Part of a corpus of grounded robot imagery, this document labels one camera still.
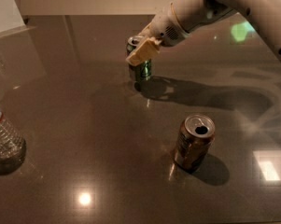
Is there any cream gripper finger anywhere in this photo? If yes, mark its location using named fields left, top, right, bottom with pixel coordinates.
left=126, top=36, right=162, bottom=66

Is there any green soda can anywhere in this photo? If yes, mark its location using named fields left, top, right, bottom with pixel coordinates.
left=126, top=35, right=151, bottom=82

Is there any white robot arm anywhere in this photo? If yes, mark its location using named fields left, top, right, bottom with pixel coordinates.
left=126, top=0, right=281, bottom=66

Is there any orange soda can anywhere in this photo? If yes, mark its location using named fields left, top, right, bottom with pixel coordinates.
left=174, top=114, right=216, bottom=173

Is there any clear plastic water bottle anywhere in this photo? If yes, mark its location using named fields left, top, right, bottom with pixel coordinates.
left=0, top=110, right=26, bottom=168

